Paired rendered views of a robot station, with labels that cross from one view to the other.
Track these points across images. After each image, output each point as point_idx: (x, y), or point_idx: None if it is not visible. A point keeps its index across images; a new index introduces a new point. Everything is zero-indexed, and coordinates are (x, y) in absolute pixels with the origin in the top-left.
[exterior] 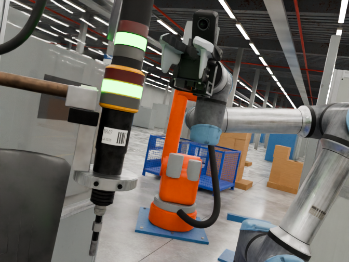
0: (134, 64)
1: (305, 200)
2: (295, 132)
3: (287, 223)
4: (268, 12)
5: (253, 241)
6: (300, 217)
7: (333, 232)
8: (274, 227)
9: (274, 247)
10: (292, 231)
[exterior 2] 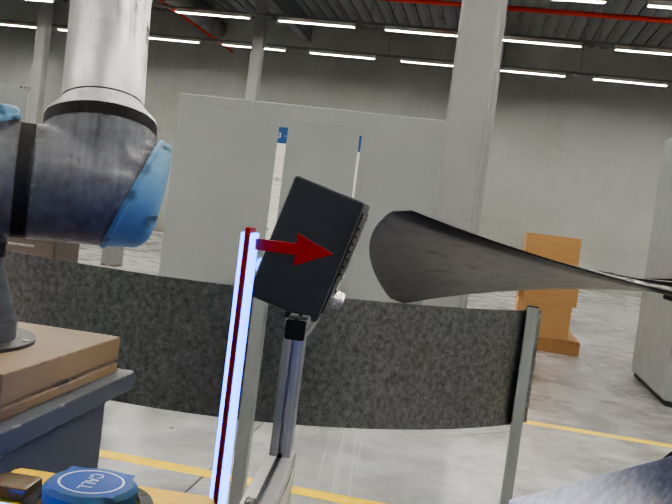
0: None
1: (135, 14)
2: None
3: (123, 73)
4: None
5: (38, 147)
6: (139, 54)
7: None
8: (80, 93)
9: (136, 133)
10: (136, 90)
